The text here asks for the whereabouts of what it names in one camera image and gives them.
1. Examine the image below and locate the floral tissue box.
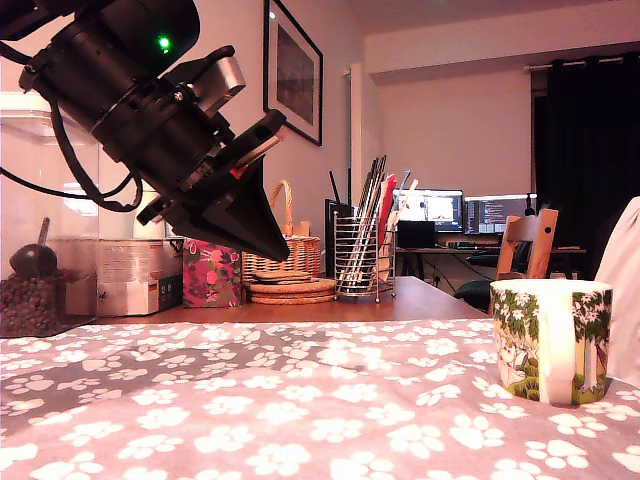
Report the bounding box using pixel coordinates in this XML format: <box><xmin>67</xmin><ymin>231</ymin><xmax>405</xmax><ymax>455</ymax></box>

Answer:
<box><xmin>182</xmin><ymin>237</ymin><xmax>245</xmax><ymax>309</ymax></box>

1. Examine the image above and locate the small cork coaster stack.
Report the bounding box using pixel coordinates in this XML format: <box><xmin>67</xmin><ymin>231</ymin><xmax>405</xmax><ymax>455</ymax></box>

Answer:
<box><xmin>251</xmin><ymin>269</ymin><xmax>312</xmax><ymax>286</ymax></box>

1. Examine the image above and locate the black router with antennas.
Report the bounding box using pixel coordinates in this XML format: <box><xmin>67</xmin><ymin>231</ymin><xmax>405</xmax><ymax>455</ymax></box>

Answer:
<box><xmin>325</xmin><ymin>168</ymin><xmax>360</xmax><ymax>279</ymax></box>

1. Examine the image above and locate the round cork trivet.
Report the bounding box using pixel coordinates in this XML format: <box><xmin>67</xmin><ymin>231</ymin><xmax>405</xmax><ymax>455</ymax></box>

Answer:
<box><xmin>251</xmin><ymin>292</ymin><xmax>337</xmax><ymax>305</ymax></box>
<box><xmin>248</xmin><ymin>278</ymin><xmax>338</xmax><ymax>296</ymax></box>

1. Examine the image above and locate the white cardboard box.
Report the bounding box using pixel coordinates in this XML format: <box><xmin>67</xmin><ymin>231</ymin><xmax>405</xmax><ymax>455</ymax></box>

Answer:
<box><xmin>94</xmin><ymin>238</ymin><xmax>185</xmax><ymax>318</ymax></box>

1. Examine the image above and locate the dark chopsticks bundle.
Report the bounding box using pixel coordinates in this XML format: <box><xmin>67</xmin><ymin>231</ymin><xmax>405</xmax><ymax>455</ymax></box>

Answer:
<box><xmin>343</xmin><ymin>154</ymin><xmax>389</xmax><ymax>296</ymax></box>

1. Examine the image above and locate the red flat kitchen tool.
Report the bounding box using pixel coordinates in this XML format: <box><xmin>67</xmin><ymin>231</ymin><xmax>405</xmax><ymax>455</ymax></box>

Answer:
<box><xmin>378</xmin><ymin>173</ymin><xmax>399</xmax><ymax>281</ymax></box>

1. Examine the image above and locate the black framed picture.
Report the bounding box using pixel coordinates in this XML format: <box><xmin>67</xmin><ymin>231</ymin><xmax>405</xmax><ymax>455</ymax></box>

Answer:
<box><xmin>263</xmin><ymin>0</ymin><xmax>324</xmax><ymax>147</ymax></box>

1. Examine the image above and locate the clear container with white lid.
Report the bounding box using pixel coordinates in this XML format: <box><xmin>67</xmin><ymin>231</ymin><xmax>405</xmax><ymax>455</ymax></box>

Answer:
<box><xmin>0</xmin><ymin>92</ymin><xmax>101</xmax><ymax>337</ymax></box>

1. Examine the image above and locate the black box under monitor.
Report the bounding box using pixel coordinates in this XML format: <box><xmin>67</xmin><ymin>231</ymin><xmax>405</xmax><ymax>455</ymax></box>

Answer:
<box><xmin>396</xmin><ymin>221</ymin><xmax>437</xmax><ymax>250</ymax></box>

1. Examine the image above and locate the dark brown scoop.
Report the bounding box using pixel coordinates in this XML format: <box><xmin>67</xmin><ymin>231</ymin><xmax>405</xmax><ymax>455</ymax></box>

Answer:
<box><xmin>8</xmin><ymin>217</ymin><xmax>59</xmax><ymax>277</ymax></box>

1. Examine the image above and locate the black computer monitor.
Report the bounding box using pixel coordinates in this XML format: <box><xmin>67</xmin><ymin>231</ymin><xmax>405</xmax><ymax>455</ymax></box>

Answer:
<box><xmin>464</xmin><ymin>193</ymin><xmax>539</xmax><ymax>236</ymax></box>
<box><xmin>392</xmin><ymin>188</ymin><xmax>465</xmax><ymax>234</ymax></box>

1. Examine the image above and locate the wooden computer desk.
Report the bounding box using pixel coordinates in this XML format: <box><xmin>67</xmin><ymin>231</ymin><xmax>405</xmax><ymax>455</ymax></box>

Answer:
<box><xmin>395</xmin><ymin>244</ymin><xmax>588</xmax><ymax>296</ymax></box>

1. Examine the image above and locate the grey paw print cloth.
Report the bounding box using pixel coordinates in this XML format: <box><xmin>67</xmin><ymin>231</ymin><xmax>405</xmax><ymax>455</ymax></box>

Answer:
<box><xmin>0</xmin><ymin>319</ymin><xmax>640</xmax><ymax>480</ymax></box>

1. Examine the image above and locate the brown pet kibble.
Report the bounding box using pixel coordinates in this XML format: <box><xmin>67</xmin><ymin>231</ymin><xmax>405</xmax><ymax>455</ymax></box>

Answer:
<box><xmin>0</xmin><ymin>272</ymin><xmax>65</xmax><ymax>337</ymax></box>

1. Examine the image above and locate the dark office chair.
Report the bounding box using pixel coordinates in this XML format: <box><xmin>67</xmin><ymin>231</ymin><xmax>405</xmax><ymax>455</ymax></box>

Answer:
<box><xmin>453</xmin><ymin>279</ymin><xmax>498</xmax><ymax>314</ymax></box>

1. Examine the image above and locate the wooden high chair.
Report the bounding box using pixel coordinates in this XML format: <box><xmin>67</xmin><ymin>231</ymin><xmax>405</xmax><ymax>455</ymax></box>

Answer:
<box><xmin>488</xmin><ymin>208</ymin><xmax>560</xmax><ymax>306</ymax></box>

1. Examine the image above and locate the floral print ceramic mug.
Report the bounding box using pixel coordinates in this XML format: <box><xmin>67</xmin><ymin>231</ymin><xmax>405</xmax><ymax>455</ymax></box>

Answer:
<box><xmin>489</xmin><ymin>278</ymin><xmax>614</xmax><ymax>407</ymax></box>

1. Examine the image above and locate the white curtain rod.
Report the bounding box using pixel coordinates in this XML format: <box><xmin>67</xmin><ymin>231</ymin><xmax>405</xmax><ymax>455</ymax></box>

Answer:
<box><xmin>523</xmin><ymin>53</ymin><xmax>640</xmax><ymax>74</ymax></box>

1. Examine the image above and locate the dark curtain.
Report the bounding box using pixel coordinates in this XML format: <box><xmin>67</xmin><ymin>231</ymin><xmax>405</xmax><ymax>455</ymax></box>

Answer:
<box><xmin>532</xmin><ymin>52</ymin><xmax>640</xmax><ymax>281</ymax></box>

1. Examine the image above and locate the white garment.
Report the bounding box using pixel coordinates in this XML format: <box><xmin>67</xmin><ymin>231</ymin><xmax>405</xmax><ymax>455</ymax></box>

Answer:
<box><xmin>593</xmin><ymin>196</ymin><xmax>640</xmax><ymax>391</ymax></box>

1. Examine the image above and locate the wicker basket with handle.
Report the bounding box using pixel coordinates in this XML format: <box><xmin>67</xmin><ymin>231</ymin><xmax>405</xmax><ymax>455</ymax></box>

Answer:
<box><xmin>242</xmin><ymin>179</ymin><xmax>322</xmax><ymax>285</ymax></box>

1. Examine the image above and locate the grey camera box with bracket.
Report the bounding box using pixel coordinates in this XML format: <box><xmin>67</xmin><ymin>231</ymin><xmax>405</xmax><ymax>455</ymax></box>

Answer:
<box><xmin>162</xmin><ymin>44</ymin><xmax>247</xmax><ymax>119</ymax></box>

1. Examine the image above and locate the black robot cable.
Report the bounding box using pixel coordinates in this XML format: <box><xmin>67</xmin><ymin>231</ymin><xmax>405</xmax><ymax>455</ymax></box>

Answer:
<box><xmin>0</xmin><ymin>167</ymin><xmax>131</xmax><ymax>202</ymax></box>
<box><xmin>48</xmin><ymin>97</ymin><xmax>146</xmax><ymax>214</ymax></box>

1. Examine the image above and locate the metal wire utensil rack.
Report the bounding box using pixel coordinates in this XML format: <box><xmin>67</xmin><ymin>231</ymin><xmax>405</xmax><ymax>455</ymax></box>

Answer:
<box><xmin>333</xmin><ymin>209</ymin><xmax>398</xmax><ymax>304</ymax></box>

